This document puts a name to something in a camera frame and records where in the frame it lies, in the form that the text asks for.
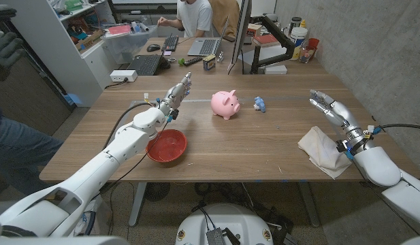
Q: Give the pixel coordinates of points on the yellow black box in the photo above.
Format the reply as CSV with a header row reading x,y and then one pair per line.
x,y
209,63

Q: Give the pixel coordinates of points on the black computer mouse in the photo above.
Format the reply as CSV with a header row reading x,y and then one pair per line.
x,y
153,47

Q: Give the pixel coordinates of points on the beige cheesecloth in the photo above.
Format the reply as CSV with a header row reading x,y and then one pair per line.
x,y
320,149

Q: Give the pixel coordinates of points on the brown chair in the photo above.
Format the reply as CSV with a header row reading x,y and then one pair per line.
x,y
230,13

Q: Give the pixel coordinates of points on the red book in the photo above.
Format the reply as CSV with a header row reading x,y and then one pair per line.
x,y
265,39

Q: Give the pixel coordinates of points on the pink folder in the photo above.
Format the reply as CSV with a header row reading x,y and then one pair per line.
x,y
119,29

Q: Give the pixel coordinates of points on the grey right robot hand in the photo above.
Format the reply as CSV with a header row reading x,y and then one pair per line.
x,y
340,114

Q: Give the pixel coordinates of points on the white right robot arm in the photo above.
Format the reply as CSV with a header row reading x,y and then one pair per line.
x,y
380,166

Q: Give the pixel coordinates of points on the computer monitor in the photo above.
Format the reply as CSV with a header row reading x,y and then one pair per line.
x,y
242,30

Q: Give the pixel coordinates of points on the black keyboard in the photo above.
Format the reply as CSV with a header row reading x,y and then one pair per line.
x,y
146,64
170,43

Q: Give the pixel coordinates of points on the clear plastic bin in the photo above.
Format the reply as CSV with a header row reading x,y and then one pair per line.
x,y
128,44

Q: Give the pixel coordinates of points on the person in white t-shirt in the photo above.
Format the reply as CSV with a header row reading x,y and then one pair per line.
x,y
196,15

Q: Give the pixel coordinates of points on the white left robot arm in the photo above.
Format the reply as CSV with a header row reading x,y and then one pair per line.
x,y
128,141

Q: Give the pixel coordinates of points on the silver laptop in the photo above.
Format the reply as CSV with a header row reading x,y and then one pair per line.
x,y
206,47

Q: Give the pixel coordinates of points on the grey table leg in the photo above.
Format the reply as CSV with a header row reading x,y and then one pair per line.
x,y
137,204
309,204

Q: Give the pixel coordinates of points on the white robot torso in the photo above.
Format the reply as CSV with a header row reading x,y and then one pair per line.
x,y
226,217

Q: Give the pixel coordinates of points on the cardboard box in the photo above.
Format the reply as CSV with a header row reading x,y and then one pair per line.
x,y
90,40

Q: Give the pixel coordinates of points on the black-lidded jar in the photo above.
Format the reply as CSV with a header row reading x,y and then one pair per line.
x,y
294,24

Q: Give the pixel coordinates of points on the small metal figure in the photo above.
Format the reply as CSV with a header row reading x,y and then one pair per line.
x,y
220,56

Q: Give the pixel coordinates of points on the black remote control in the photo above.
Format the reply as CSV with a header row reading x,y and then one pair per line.
x,y
193,61

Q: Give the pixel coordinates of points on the glass jar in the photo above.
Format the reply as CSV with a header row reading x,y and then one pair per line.
x,y
305,55

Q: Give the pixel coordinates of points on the red bowl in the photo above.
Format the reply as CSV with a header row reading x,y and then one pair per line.
x,y
169,146

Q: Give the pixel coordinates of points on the purple note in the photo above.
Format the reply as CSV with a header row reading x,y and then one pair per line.
x,y
167,53

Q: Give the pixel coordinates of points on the white power strip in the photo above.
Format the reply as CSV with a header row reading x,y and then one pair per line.
x,y
123,75

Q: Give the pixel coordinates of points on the person in blue jeans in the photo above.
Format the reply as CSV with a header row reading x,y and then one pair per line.
x,y
19,153

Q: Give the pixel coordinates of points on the pink piggy bank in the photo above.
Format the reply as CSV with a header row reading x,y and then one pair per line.
x,y
223,103

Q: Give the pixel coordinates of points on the yellow bottle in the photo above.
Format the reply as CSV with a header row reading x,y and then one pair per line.
x,y
303,24

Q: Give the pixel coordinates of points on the black and white glove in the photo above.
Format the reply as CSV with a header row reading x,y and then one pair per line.
x,y
5,54

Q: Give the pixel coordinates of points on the flat white box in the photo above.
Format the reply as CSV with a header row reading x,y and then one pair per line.
x,y
275,69

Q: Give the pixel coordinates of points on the black round floor fan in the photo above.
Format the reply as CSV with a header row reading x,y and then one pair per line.
x,y
157,191

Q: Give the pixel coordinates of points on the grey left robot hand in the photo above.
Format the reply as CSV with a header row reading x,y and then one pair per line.
x,y
177,95

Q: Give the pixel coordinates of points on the white shelf cabinet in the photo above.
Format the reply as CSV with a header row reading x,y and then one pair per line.
x,y
60,68

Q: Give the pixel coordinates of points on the white plastic tub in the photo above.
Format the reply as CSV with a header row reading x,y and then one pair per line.
x,y
299,39

